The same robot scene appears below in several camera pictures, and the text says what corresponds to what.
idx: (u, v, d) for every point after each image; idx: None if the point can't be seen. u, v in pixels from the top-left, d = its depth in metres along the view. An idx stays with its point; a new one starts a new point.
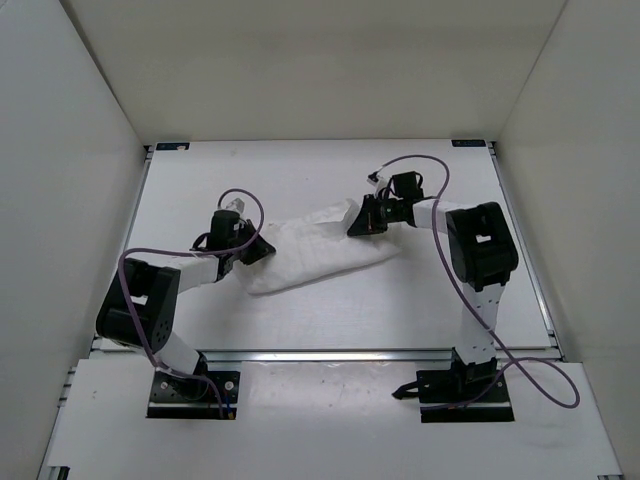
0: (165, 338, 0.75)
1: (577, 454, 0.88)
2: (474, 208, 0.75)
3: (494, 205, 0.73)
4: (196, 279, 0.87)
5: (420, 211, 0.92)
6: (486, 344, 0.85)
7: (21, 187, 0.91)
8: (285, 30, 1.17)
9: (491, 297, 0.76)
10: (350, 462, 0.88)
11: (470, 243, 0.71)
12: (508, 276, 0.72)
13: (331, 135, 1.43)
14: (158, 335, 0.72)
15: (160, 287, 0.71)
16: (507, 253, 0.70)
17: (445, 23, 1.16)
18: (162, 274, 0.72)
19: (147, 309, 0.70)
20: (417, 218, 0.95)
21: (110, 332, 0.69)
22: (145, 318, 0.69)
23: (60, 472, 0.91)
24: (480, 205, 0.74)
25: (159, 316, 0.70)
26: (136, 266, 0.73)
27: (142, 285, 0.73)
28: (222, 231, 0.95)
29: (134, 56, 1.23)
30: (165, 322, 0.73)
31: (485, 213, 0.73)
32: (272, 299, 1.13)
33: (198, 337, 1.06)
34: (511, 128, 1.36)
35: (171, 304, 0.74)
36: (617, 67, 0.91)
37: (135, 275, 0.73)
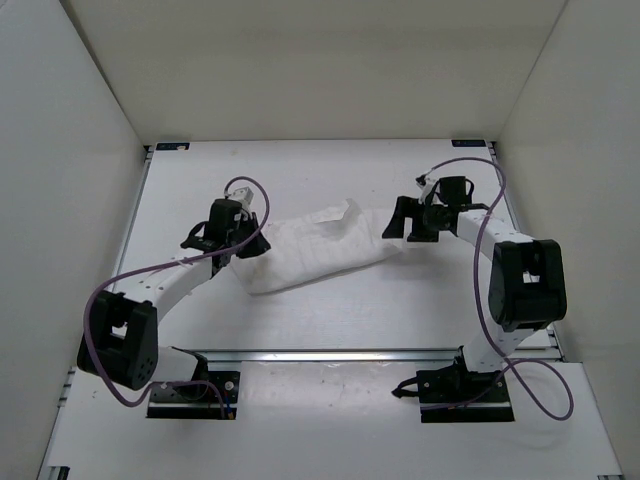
0: (150, 370, 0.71)
1: (577, 454, 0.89)
2: (528, 242, 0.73)
3: (553, 245, 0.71)
4: (184, 290, 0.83)
5: (465, 222, 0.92)
6: (495, 361, 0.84)
7: (21, 186, 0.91)
8: (285, 30, 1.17)
9: (517, 336, 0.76)
10: (351, 462, 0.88)
11: (516, 280, 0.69)
12: (545, 325, 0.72)
13: (331, 135, 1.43)
14: (140, 374, 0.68)
15: (136, 327, 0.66)
16: (555, 299, 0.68)
17: (445, 23, 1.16)
18: (137, 314, 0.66)
19: (125, 350, 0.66)
20: (462, 226, 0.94)
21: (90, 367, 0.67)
22: (124, 360, 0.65)
23: (60, 471, 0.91)
24: (536, 241, 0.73)
25: (137, 359, 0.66)
26: (111, 300, 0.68)
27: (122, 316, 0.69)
28: (221, 222, 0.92)
29: (134, 55, 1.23)
30: (148, 358, 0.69)
31: (539, 251, 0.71)
32: (272, 299, 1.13)
33: (198, 338, 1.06)
34: (510, 129, 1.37)
35: (152, 340, 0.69)
36: (618, 66, 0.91)
37: (114, 307, 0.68)
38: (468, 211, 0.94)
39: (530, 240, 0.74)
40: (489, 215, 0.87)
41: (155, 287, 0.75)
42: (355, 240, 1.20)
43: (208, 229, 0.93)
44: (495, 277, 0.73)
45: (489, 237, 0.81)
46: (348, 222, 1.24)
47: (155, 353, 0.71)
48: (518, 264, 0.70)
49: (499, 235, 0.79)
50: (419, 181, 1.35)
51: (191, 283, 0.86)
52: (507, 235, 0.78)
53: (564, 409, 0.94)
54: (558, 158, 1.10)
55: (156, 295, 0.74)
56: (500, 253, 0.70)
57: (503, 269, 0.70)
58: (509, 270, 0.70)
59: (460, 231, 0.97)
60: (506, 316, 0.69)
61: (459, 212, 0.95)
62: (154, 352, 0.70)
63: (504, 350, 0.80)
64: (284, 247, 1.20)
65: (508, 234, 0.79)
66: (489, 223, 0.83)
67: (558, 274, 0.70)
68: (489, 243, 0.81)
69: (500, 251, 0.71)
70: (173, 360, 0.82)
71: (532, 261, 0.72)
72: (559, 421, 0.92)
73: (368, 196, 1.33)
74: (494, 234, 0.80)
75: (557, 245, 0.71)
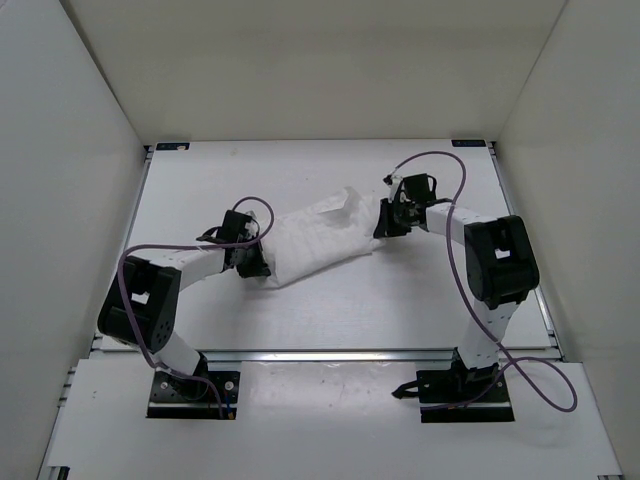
0: (165, 338, 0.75)
1: (577, 454, 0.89)
2: (493, 221, 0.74)
3: (515, 218, 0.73)
4: (201, 273, 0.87)
5: (433, 216, 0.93)
6: (490, 351, 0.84)
7: (21, 187, 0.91)
8: (285, 29, 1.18)
9: (503, 314, 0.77)
10: (351, 462, 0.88)
11: (489, 259, 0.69)
12: (525, 295, 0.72)
13: (331, 136, 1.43)
14: (158, 336, 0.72)
15: (160, 287, 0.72)
16: (528, 270, 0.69)
17: (445, 24, 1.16)
18: (163, 275, 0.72)
19: (147, 309, 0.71)
20: (430, 222, 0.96)
21: (112, 329, 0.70)
22: (148, 318, 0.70)
23: (60, 472, 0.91)
24: (500, 218, 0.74)
25: (159, 318, 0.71)
26: (138, 264, 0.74)
27: (143, 284, 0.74)
28: (232, 227, 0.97)
29: (134, 55, 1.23)
30: (165, 322, 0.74)
31: (505, 227, 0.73)
32: (277, 298, 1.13)
33: (204, 334, 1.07)
34: (510, 129, 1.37)
35: (172, 306, 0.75)
36: (618, 67, 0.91)
37: (137, 274, 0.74)
38: (435, 206, 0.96)
39: (495, 218, 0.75)
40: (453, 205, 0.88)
41: (177, 259, 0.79)
42: (368, 224, 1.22)
43: (221, 233, 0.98)
44: (468, 260, 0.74)
45: (457, 223, 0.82)
46: (350, 209, 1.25)
47: (172, 320, 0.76)
48: (489, 240, 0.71)
49: (466, 219, 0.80)
50: None
51: (205, 271, 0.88)
52: (473, 217, 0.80)
53: (567, 404, 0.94)
54: (558, 158, 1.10)
55: (179, 264, 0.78)
56: (470, 234, 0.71)
57: (475, 250, 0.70)
58: (482, 248, 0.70)
59: (431, 226, 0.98)
60: (488, 293, 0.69)
61: (427, 208, 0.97)
62: (170, 319, 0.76)
63: (495, 335, 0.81)
64: (290, 239, 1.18)
65: (474, 216, 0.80)
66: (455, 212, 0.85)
67: (527, 245, 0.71)
68: (459, 229, 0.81)
69: (470, 232, 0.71)
70: (178, 350, 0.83)
71: (500, 238, 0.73)
72: (564, 413, 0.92)
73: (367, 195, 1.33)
74: (462, 218, 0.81)
75: (520, 219, 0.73)
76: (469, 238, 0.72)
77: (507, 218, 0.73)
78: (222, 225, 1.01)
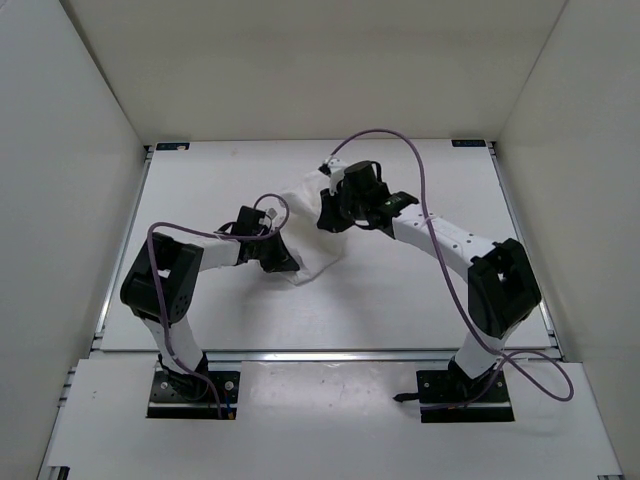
0: (182, 310, 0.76)
1: (576, 453, 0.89)
2: (490, 250, 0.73)
3: (514, 244, 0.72)
4: (216, 260, 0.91)
5: (403, 228, 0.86)
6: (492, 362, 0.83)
7: (22, 187, 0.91)
8: (285, 29, 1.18)
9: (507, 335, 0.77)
10: (350, 462, 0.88)
11: (497, 293, 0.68)
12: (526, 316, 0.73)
13: (331, 136, 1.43)
14: (176, 308, 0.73)
15: (184, 263, 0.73)
16: (532, 297, 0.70)
17: (445, 24, 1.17)
18: (186, 251, 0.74)
19: (170, 281, 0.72)
20: (399, 232, 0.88)
21: (134, 299, 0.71)
22: (170, 287, 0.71)
23: (60, 471, 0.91)
24: (496, 245, 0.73)
25: (180, 287, 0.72)
26: (163, 241, 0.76)
27: (166, 259, 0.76)
28: (247, 223, 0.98)
29: (134, 56, 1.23)
30: (183, 296, 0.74)
31: (503, 254, 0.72)
32: (294, 291, 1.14)
33: (230, 325, 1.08)
34: (510, 129, 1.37)
35: (191, 280, 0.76)
36: (618, 67, 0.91)
37: (160, 251, 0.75)
38: (402, 214, 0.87)
39: (491, 246, 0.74)
40: (429, 219, 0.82)
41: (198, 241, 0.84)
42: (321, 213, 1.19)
43: (234, 228, 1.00)
44: (471, 297, 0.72)
45: (447, 250, 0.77)
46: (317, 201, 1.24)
47: (190, 293, 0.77)
48: (493, 276, 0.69)
49: (458, 247, 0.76)
50: (418, 182, 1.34)
51: (220, 259, 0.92)
52: (465, 244, 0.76)
53: (565, 395, 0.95)
54: (558, 158, 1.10)
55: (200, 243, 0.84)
56: (475, 276, 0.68)
57: (481, 290, 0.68)
58: (491, 286, 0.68)
59: (396, 233, 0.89)
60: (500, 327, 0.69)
61: (393, 218, 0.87)
62: (189, 292, 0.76)
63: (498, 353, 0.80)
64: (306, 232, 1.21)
65: (466, 241, 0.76)
66: (438, 231, 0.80)
67: (527, 269, 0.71)
68: (452, 257, 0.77)
69: (476, 276, 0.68)
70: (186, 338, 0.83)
71: (497, 263, 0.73)
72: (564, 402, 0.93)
73: None
74: (453, 245, 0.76)
75: (519, 244, 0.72)
76: (473, 280, 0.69)
77: (504, 246, 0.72)
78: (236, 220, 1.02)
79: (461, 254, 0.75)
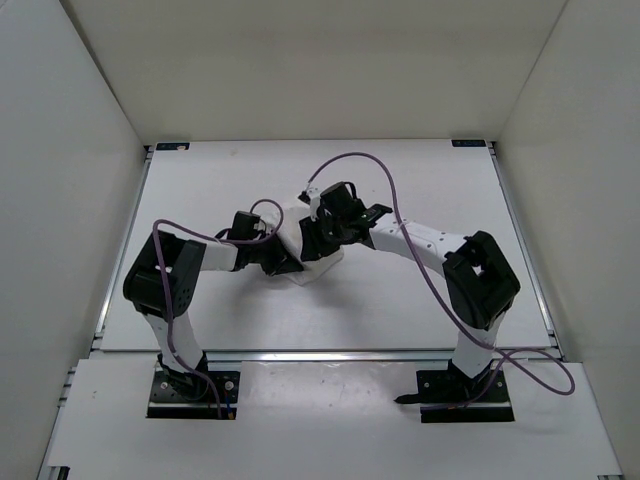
0: (185, 305, 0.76)
1: (576, 455, 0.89)
2: (461, 243, 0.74)
3: (483, 235, 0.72)
4: (215, 263, 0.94)
5: (380, 236, 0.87)
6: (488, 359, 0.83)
7: (22, 187, 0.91)
8: (285, 29, 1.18)
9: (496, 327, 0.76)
10: (350, 463, 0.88)
11: (474, 284, 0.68)
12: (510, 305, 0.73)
13: (331, 135, 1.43)
14: (180, 302, 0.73)
15: (188, 255, 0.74)
16: (509, 283, 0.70)
17: (445, 25, 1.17)
18: (190, 246, 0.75)
19: (174, 273, 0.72)
20: (378, 242, 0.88)
21: (137, 294, 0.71)
22: (173, 279, 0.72)
23: (60, 471, 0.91)
24: (467, 238, 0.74)
25: (182, 281, 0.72)
26: (165, 238, 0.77)
27: (171, 255, 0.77)
28: (241, 229, 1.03)
29: (133, 57, 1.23)
30: (186, 288, 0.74)
31: (475, 246, 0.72)
32: (295, 292, 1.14)
33: (232, 325, 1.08)
34: (511, 129, 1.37)
35: (194, 274, 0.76)
36: (618, 67, 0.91)
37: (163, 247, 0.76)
38: (378, 223, 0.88)
39: (462, 240, 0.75)
40: (403, 223, 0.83)
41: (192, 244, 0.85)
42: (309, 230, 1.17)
43: (231, 235, 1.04)
44: (453, 293, 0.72)
45: (423, 251, 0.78)
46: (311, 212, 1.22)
47: (193, 288, 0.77)
48: (469, 270, 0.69)
49: (430, 246, 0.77)
50: (419, 182, 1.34)
51: (218, 260, 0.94)
52: (438, 242, 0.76)
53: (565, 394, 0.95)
54: (558, 158, 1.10)
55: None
56: (451, 271, 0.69)
57: (458, 284, 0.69)
58: (468, 278, 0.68)
59: (376, 242, 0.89)
60: (485, 318, 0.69)
61: (370, 229, 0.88)
62: (192, 286, 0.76)
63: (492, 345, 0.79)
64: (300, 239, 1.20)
65: (439, 239, 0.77)
66: (412, 232, 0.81)
67: (500, 258, 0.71)
68: (429, 257, 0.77)
69: (452, 270, 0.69)
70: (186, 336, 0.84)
71: (470, 256, 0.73)
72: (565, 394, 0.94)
73: (368, 195, 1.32)
74: (427, 245, 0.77)
75: (489, 236, 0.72)
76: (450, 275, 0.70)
77: (475, 239, 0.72)
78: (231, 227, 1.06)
79: (435, 253, 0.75)
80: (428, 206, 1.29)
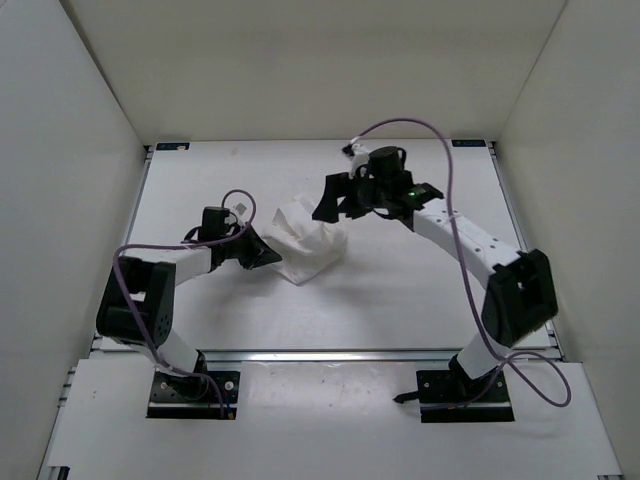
0: (166, 331, 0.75)
1: (576, 455, 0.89)
2: (512, 257, 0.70)
3: (538, 254, 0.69)
4: (192, 271, 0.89)
5: (422, 221, 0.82)
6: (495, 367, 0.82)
7: (23, 187, 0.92)
8: (285, 29, 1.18)
9: None
10: (351, 462, 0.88)
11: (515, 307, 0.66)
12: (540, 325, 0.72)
13: (331, 136, 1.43)
14: (160, 329, 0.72)
15: (157, 283, 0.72)
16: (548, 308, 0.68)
17: (445, 26, 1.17)
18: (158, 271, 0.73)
19: (147, 304, 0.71)
20: (417, 222, 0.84)
21: (113, 330, 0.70)
22: (148, 311, 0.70)
23: (60, 471, 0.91)
24: (520, 253, 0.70)
25: (159, 310, 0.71)
26: (132, 263, 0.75)
27: (138, 281, 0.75)
28: (212, 226, 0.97)
29: (134, 58, 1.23)
30: (164, 314, 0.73)
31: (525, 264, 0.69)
32: (295, 292, 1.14)
33: (231, 325, 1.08)
34: (511, 129, 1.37)
35: (170, 298, 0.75)
36: (618, 68, 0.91)
37: (132, 274, 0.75)
38: (425, 208, 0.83)
39: (514, 254, 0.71)
40: (453, 216, 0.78)
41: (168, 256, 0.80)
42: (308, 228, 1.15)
43: (201, 234, 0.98)
44: (488, 304, 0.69)
45: (469, 254, 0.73)
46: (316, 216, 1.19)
47: (171, 312, 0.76)
48: (514, 289, 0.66)
49: (480, 249, 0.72)
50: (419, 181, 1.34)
51: (194, 268, 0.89)
52: (489, 249, 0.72)
53: (565, 394, 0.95)
54: (558, 158, 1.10)
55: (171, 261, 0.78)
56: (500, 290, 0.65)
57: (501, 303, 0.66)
58: (513, 301, 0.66)
59: (416, 225, 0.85)
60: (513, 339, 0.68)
61: (416, 211, 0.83)
62: (169, 311, 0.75)
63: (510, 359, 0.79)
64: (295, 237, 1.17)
65: (490, 246, 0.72)
66: (461, 231, 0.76)
67: (547, 282, 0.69)
68: (474, 262, 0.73)
69: (499, 286, 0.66)
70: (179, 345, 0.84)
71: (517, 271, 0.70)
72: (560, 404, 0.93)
73: None
74: (475, 249, 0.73)
75: (544, 255, 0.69)
76: (494, 289, 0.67)
77: (529, 257, 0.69)
78: (200, 225, 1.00)
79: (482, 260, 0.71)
80: None
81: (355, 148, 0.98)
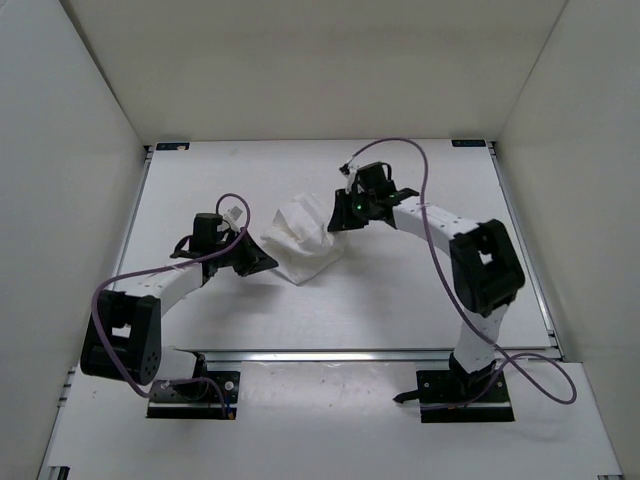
0: (155, 366, 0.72)
1: (576, 455, 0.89)
2: (474, 228, 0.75)
3: (496, 224, 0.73)
4: (182, 293, 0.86)
5: (402, 215, 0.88)
6: (489, 354, 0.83)
7: (23, 187, 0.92)
8: (285, 29, 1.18)
9: (498, 317, 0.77)
10: (351, 463, 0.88)
11: (475, 270, 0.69)
12: (514, 298, 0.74)
13: (331, 136, 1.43)
14: (147, 368, 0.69)
15: (141, 323, 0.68)
16: (513, 275, 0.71)
17: (445, 26, 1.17)
18: (142, 309, 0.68)
19: (131, 344, 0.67)
20: (399, 219, 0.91)
21: (97, 370, 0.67)
22: (131, 353, 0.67)
23: (60, 471, 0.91)
24: (480, 224, 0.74)
25: (143, 352, 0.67)
26: (113, 298, 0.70)
27: (124, 315, 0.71)
28: (205, 234, 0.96)
29: (134, 58, 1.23)
30: (152, 352, 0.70)
31: (486, 233, 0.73)
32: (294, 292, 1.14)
33: (231, 325, 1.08)
34: (511, 129, 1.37)
35: (157, 335, 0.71)
36: (618, 67, 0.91)
37: (115, 307, 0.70)
38: (402, 203, 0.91)
39: (475, 225, 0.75)
40: (424, 205, 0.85)
41: (154, 285, 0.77)
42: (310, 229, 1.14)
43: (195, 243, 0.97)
44: (455, 274, 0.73)
45: (437, 231, 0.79)
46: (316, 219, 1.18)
47: (159, 348, 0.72)
48: (473, 253, 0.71)
49: (445, 224, 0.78)
50: (419, 181, 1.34)
51: (184, 288, 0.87)
52: (453, 224, 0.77)
53: (566, 395, 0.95)
54: (558, 158, 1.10)
55: (157, 289, 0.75)
56: (457, 251, 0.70)
57: (462, 267, 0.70)
58: (472, 264, 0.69)
59: (397, 224, 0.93)
60: (482, 305, 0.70)
61: (394, 207, 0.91)
62: (157, 347, 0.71)
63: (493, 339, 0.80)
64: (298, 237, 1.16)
65: (453, 222, 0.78)
66: (430, 214, 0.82)
67: (510, 250, 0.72)
68: (441, 238, 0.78)
69: (457, 249, 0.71)
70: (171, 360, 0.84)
71: (481, 242, 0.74)
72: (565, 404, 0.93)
73: None
74: (441, 225, 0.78)
75: (502, 224, 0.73)
76: (455, 254, 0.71)
77: (488, 226, 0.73)
78: (193, 235, 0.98)
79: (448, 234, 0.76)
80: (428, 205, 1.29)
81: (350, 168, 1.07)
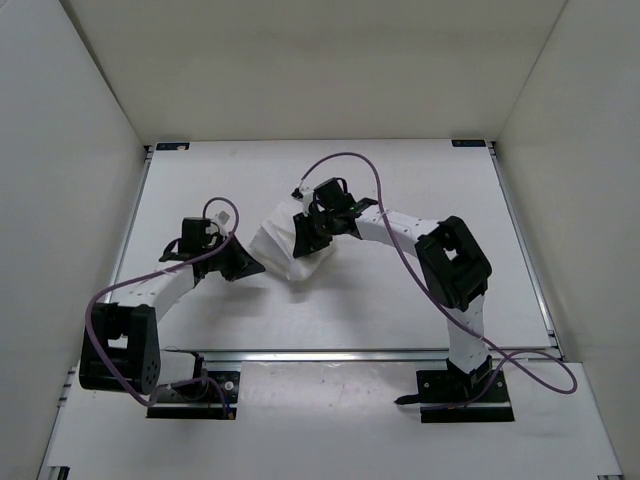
0: (156, 374, 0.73)
1: (576, 454, 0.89)
2: (435, 227, 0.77)
3: (456, 220, 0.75)
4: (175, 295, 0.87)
5: (367, 227, 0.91)
6: (479, 348, 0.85)
7: (23, 187, 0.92)
8: (284, 29, 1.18)
9: (477, 307, 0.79)
10: (350, 463, 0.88)
11: (444, 267, 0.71)
12: (485, 286, 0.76)
13: (331, 136, 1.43)
14: (148, 377, 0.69)
15: (137, 333, 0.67)
16: (480, 266, 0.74)
17: (445, 26, 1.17)
18: (137, 319, 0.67)
19: (130, 356, 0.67)
20: (364, 231, 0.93)
21: (98, 382, 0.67)
22: (131, 364, 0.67)
23: (60, 471, 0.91)
24: (441, 222, 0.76)
25: (142, 362, 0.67)
26: (106, 310, 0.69)
27: (118, 326, 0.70)
28: (193, 237, 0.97)
29: (134, 58, 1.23)
30: (153, 360, 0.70)
31: (449, 230, 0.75)
32: (294, 292, 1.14)
33: (230, 325, 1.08)
34: (511, 129, 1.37)
35: (155, 342, 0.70)
36: (617, 67, 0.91)
37: (109, 320, 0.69)
38: (363, 213, 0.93)
39: (437, 224, 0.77)
40: (385, 213, 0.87)
41: (146, 293, 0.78)
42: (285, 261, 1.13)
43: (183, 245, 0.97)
44: (426, 276, 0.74)
45: (400, 235, 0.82)
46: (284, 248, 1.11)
47: (158, 356, 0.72)
48: (439, 251, 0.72)
49: (407, 229, 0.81)
50: (419, 182, 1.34)
51: (176, 292, 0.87)
52: (414, 227, 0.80)
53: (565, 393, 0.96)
54: (559, 158, 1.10)
55: (149, 299, 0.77)
56: (424, 255, 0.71)
57: (432, 270, 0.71)
58: (439, 263, 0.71)
59: (362, 233, 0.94)
60: (458, 299, 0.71)
61: (356, 219, 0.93)
62: (156, 355, 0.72)
63: (479, 332, 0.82)
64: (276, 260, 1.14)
65: (414, 224, 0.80)
66: (391, 219, 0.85)
67: (472, 242, 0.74)
68: (406, 241, 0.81)
69: (424, 252, 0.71)
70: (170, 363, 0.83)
71: (444, 240, 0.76)
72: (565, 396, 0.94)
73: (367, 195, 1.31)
74: (404, 230, 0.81)
75: (460, 220, 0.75)
76: (423, 258, 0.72)
77: (448, 224, 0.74)
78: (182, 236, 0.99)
79: (411, 237, 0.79)
80: (428, 205, 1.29)
81: (302, 190, 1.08)
